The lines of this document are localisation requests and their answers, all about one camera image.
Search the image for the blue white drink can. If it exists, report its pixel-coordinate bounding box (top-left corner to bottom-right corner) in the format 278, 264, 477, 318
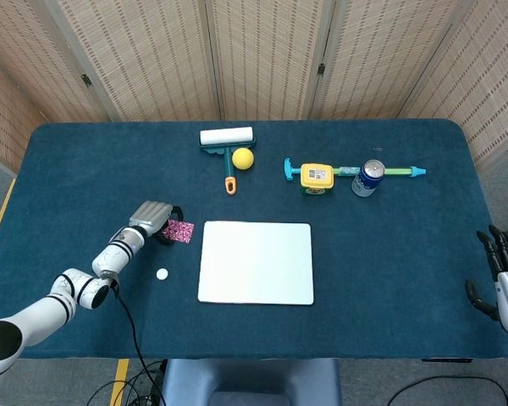
351, 159, 386, 198

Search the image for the yellow foam ball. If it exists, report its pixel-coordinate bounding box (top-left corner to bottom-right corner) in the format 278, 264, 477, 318
231, 147, 255, 171

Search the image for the white rectangular board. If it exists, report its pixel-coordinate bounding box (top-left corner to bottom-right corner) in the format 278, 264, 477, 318
197, 220, 315, 306

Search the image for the pink patterned small packet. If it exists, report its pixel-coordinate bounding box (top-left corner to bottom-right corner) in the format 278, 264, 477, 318
161, 218, 196, 245

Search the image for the teal lint roller orange handle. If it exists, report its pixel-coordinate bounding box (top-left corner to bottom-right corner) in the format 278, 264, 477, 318
198, 126, 257, 195

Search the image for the dark blue tablecloth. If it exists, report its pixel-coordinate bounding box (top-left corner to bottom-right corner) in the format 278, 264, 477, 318
0, 118, 508, 360

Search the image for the black grey left robot hand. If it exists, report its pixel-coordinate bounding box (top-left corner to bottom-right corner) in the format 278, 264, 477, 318
129, 200, 185, 247

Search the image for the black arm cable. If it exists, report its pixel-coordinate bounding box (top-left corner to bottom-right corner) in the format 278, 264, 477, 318
108, 277, 167, 406

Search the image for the woven beige folding screen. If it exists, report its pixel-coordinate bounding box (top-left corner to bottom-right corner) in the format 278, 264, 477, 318
0, 0, 508, 174

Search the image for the tangled black floor cable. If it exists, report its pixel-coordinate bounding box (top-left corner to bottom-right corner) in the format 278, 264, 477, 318
86, 359, 165, 406

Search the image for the green box with yellow lid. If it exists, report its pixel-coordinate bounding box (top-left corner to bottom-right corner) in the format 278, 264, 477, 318
299, 163, 335, 196

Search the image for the long black floor cable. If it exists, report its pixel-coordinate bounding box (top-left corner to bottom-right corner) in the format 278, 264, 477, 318
387, 375, 508, 406

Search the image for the teal green toy water pump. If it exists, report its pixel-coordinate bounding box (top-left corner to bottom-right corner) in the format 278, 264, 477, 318
284, 157, 428, 183

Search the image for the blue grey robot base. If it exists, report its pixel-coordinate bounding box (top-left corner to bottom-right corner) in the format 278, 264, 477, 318
160, 358, 343, 406

